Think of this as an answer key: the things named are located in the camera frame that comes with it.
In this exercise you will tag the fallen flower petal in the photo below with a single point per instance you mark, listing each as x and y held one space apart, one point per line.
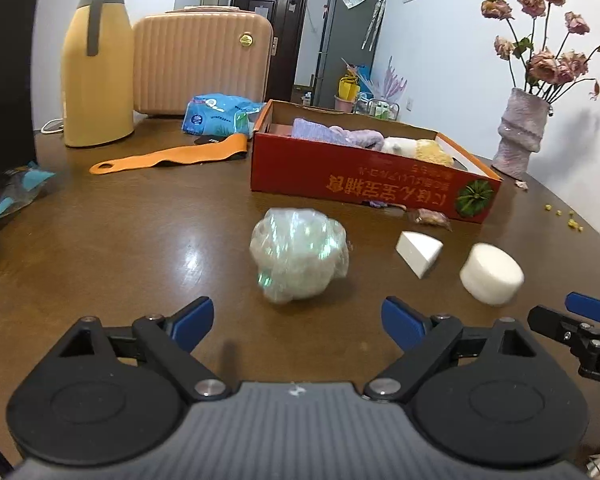
521 185

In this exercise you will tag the white wedge sponge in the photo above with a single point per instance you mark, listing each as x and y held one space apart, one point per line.
417 252

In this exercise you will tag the folded umbrella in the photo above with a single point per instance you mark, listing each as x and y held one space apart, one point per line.
375 17

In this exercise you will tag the orange cardboard box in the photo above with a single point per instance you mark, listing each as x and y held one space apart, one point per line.
330 180

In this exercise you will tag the dried pink flowers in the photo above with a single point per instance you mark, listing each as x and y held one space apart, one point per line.
545 67

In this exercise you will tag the small purple cloth piece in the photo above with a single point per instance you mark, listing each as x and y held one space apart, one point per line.
380 205

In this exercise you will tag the small snack packet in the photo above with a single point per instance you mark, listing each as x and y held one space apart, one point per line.
430 218

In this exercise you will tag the black monitor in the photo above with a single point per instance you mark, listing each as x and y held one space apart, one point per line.
5 85

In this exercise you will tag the dark brown door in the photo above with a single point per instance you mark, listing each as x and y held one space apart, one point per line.
285 35

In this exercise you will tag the yellow thermos jug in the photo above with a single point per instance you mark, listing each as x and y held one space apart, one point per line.
97 100

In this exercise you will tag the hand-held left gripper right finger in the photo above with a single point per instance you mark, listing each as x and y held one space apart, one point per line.
401 322

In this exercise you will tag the yellow sponge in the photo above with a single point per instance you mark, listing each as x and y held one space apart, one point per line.
432 152

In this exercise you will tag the pink ceramic vase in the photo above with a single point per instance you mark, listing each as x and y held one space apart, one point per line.
520 130

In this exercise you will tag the iridescent ball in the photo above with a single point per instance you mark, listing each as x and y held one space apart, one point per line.
295 255

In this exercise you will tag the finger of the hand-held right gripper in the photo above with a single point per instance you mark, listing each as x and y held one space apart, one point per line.
552 325
592 306

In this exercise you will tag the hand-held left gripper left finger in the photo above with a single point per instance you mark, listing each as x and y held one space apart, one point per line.
195 317

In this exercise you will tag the grey refrigerator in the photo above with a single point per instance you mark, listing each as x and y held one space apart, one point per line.
340 50

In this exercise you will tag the blue tissue pack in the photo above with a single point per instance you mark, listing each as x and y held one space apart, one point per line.
215 115

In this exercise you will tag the pink bin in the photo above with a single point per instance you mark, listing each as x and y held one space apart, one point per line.
344 104

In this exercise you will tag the white round sponge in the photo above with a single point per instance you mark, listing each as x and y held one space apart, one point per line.
490 275

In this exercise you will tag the blue plastic packet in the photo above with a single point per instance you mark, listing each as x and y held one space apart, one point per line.
10 195

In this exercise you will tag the white plush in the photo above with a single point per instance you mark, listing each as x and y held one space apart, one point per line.
402 146

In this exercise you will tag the pink ribbed suitcase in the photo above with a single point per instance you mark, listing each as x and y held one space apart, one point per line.
195 65

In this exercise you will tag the scattered yellow crumbs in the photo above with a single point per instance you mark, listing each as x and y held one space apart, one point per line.
572 221

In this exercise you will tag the white storage cart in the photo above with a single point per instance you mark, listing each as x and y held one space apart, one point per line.
380 109

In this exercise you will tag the purple towel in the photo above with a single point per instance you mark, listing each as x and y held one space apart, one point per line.
325 132

